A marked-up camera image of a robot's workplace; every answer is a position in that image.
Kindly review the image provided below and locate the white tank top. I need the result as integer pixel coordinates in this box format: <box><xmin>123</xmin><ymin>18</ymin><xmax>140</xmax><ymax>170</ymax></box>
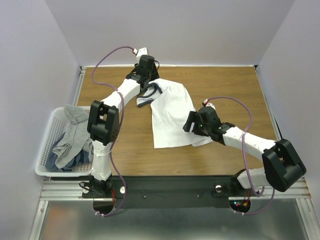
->
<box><xmin>136</xmin><ymin>78</ymin><xmax>212</xmax><ymax>149</ymax></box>

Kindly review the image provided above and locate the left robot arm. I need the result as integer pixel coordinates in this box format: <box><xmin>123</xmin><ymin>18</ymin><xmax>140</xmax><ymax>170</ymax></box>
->
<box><xmin>79</xmin><ymin>54</ymin><xmax>159</xmax><ymax>199</ymax></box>

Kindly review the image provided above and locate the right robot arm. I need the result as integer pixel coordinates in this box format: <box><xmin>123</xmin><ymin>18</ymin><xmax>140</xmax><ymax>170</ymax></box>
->
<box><xmin>183</xmin><ymin>105</ymin><xmax>307</xmax><ymax>195</ymax></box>

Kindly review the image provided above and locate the grey tank top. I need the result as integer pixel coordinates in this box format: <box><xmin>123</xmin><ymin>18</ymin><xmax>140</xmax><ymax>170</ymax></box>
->
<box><xmin>53</xmin><ymin>104</ymin><xmax>94</xmax><ymax>169</ymax></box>

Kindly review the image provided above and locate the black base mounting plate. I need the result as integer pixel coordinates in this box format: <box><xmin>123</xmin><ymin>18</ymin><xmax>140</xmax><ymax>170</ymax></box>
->
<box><xmin>80</xmin><ymin>175</ymin><xmax>250</xmax><ymax>209</ymax></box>

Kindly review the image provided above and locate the white plastic laundry basket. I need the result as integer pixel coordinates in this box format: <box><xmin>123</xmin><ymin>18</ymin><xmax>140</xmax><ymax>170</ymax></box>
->
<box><xmin>34</xmin><ymin>107</ymin><xmax>92</xmax><ymax>178</ymax></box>

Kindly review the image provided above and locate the blue garment in basket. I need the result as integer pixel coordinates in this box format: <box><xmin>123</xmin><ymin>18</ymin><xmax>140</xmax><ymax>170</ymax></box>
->
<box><xmin>45</xmin><ymin>133</ymin><xmax>90</xmax><ymax>172</ymax></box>

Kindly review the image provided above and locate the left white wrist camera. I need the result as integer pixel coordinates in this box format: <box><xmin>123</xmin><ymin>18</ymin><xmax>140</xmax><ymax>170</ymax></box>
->
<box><xmin>132</xmin><ymin>47</ymin><xmax>148</xmax><ymax>60</ymax></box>

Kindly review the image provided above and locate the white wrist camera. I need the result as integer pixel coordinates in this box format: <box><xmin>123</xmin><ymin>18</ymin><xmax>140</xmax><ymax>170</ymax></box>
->
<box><xmin>202</xmin><ymin>99</ymin><xmax>216</xmax><ymax>109</ymax></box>
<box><xmin>132</xmin><ymin>47</ymin><xmax>148</xmax><ymax>60</ymax></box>

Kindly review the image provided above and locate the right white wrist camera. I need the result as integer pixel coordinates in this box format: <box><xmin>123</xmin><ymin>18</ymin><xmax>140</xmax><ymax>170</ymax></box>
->
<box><xmin>202</xmin><ymin>99</ymin><xmax>216</xmax><ymax>109</ymax></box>

